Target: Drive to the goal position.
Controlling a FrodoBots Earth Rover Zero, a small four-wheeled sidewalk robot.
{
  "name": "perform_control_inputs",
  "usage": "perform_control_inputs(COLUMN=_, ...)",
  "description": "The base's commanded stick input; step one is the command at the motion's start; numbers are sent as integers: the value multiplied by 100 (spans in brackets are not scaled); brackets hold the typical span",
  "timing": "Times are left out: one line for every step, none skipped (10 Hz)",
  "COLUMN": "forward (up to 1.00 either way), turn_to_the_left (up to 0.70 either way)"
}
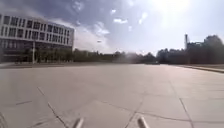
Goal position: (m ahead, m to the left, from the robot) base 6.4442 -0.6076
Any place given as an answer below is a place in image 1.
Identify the grey paved plaza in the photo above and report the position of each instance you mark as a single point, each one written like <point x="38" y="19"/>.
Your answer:
<point x="110" y="86"/>

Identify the row of trees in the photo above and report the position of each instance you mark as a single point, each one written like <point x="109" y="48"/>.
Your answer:
<point x="173" y="55"/>

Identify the robot's own part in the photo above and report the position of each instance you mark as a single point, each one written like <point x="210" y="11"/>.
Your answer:
<point x="142" y="122"/>
<point x="78" y="123"/>

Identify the tall chimney tower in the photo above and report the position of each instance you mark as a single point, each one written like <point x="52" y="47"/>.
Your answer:
<point x="186" y="40"/>

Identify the pale pole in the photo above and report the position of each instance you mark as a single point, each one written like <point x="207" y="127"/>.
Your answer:
<point x="33" y="51"/>

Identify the large grey office building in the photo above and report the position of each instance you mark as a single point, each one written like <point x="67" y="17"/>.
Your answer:
<point x="33" y="36"/>

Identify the raised kerb strip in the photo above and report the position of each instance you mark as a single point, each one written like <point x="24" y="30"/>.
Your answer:
<point x="206" y="68"/>

